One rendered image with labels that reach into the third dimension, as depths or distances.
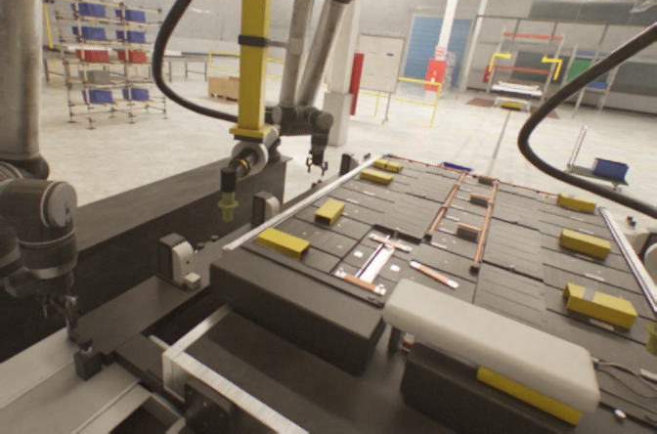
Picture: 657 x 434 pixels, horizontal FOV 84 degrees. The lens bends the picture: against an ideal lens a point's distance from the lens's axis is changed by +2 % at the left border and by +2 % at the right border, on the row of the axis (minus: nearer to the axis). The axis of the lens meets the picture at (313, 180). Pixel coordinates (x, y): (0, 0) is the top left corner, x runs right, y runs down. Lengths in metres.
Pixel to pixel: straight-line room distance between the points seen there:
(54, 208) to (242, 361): 0.53
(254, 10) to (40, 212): 0.63
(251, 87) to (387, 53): 8.42
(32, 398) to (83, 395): 0.10
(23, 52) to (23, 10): 0.09
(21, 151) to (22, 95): 0.14
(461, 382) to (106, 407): 0.75
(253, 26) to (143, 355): 0.82
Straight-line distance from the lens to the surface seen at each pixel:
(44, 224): 0.99
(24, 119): 1.14
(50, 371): 1.16
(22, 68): 1.10
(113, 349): 1.10
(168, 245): 1.21
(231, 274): 0.92
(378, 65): 9.23
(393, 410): 0.84
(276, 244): 1.17
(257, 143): 0.85
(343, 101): 6.17
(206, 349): 0.90
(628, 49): 0.95
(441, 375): 0.78
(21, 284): 1.07
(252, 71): 0.83
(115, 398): 1.05
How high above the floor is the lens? 1.63
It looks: 21 degrees down
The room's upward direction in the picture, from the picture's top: 7 degrees clockwise
